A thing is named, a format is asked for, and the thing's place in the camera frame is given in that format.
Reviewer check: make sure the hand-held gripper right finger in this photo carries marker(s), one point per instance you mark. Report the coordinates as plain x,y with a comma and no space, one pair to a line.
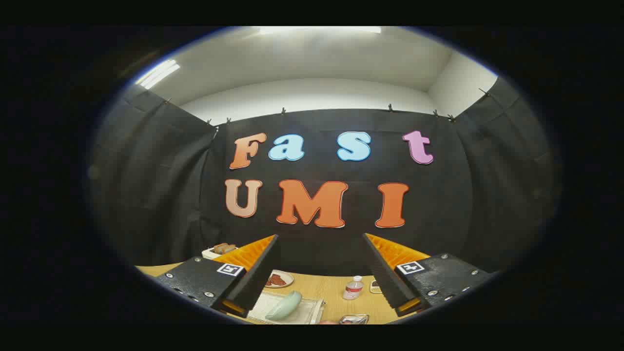
385,278

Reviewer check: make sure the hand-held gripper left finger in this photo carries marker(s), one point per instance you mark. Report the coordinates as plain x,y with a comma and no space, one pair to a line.
256,278

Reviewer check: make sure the pale green plate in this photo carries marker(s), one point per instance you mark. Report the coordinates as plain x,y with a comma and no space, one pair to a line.
285,306

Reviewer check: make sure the white divided dish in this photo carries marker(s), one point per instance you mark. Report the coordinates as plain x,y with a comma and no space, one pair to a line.
374,287

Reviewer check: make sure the beige round plate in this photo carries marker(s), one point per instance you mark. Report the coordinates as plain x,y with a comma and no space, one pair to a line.
288,277

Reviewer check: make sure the red meat piece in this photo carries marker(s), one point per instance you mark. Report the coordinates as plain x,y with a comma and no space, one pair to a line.
281,279
271,281

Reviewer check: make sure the clear plastic water bottle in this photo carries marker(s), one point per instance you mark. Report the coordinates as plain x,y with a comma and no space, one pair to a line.
352,288

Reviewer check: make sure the brown bread slice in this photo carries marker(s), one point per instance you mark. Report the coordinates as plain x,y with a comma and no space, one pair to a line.
224,247

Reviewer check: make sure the cream toaster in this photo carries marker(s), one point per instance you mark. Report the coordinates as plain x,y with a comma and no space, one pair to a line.
210,253

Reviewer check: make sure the ceiling light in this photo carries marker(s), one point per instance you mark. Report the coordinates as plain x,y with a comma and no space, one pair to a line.
157,74
319,29

